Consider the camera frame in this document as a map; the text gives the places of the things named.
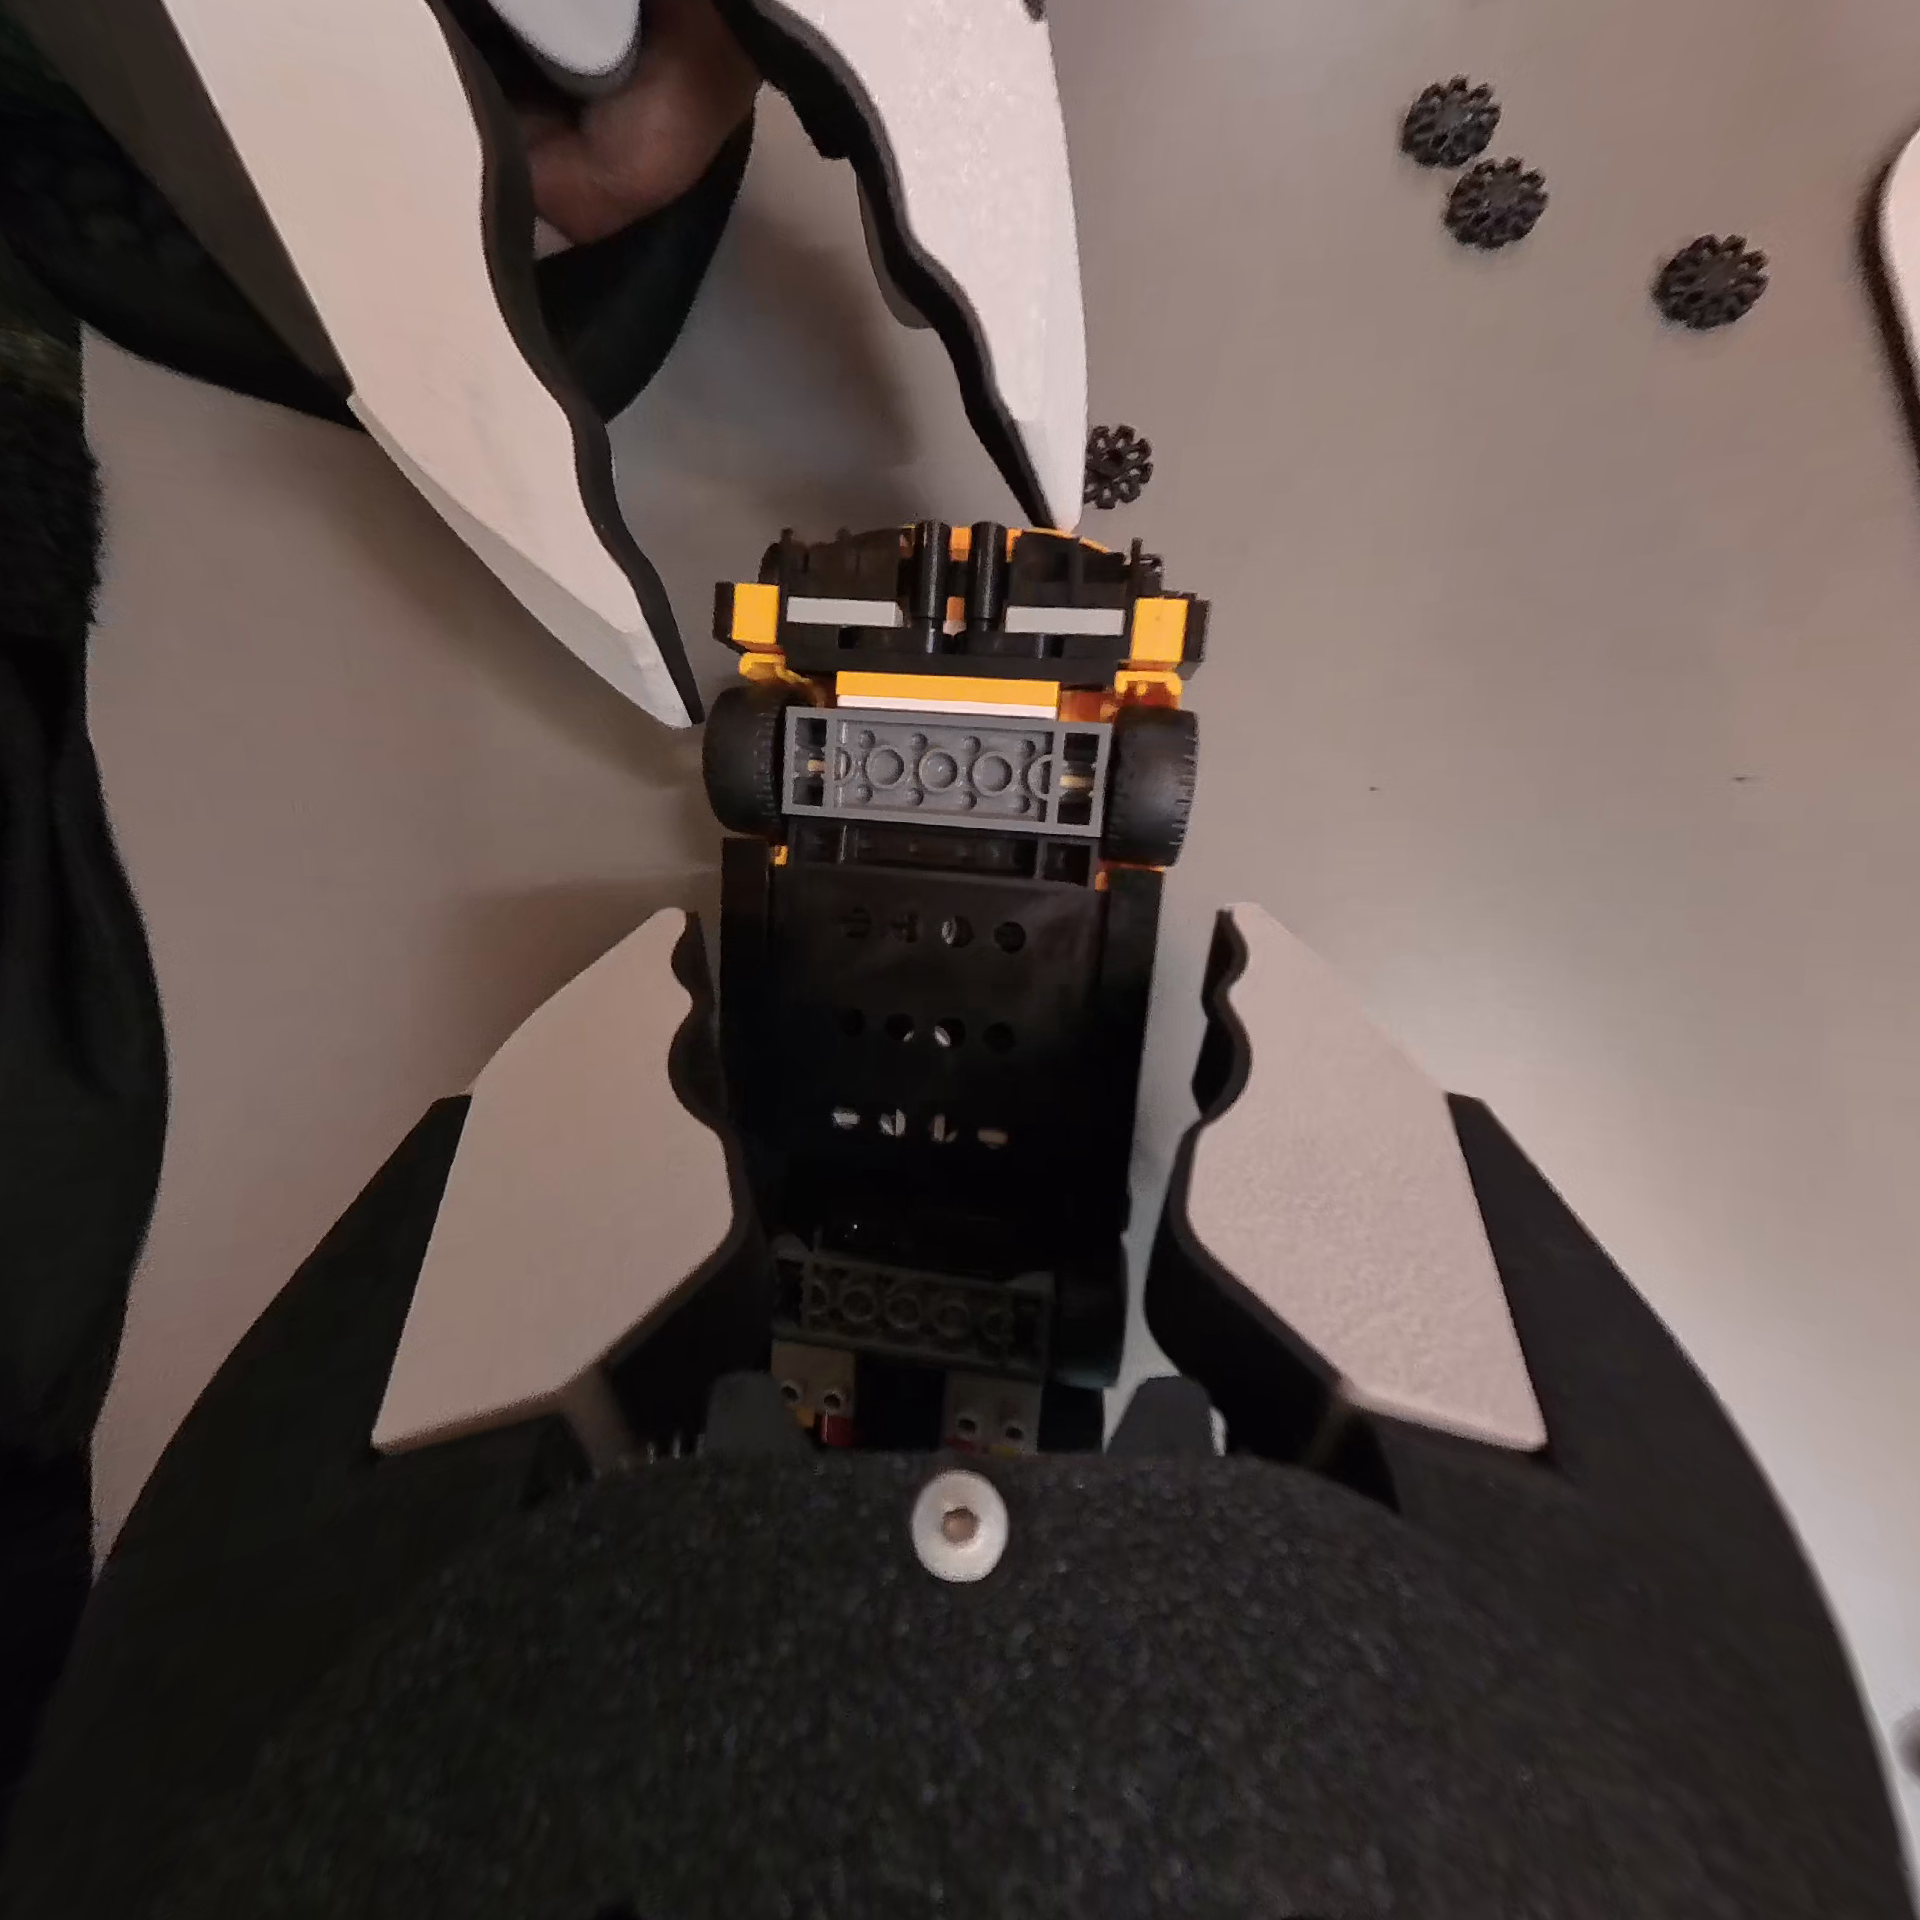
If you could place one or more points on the white desk stand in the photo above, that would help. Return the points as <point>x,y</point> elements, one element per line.
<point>1904,255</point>

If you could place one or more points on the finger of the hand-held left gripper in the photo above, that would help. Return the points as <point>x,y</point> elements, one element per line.
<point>404,301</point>
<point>973,181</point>

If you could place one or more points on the black lego wheel rim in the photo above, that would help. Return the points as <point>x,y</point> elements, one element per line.
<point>1118,464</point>
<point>1450,125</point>
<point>1709,281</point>
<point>1496,203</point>

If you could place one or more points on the yellow lego car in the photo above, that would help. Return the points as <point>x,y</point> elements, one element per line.
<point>931,975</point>

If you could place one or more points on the person's left hand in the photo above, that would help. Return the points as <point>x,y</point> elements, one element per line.
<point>645,149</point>

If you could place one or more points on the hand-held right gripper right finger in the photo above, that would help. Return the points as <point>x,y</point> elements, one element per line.
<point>1348,1200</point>

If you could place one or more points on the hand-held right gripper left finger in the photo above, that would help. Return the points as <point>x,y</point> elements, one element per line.
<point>569,1200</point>

